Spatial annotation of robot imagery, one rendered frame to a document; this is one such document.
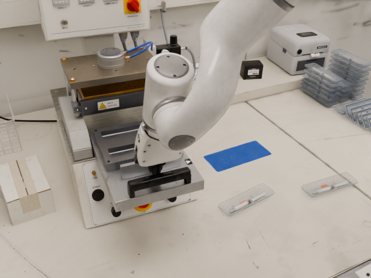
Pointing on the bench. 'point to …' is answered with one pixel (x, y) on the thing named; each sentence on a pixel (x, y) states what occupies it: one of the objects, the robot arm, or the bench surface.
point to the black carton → (251, 69)
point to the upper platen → (111, 89)
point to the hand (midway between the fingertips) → (155, 166)
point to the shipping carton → (25, 190)
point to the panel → (97, 215)
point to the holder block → (117, 144)
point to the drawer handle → (152, 180)
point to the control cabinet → (94, 21)
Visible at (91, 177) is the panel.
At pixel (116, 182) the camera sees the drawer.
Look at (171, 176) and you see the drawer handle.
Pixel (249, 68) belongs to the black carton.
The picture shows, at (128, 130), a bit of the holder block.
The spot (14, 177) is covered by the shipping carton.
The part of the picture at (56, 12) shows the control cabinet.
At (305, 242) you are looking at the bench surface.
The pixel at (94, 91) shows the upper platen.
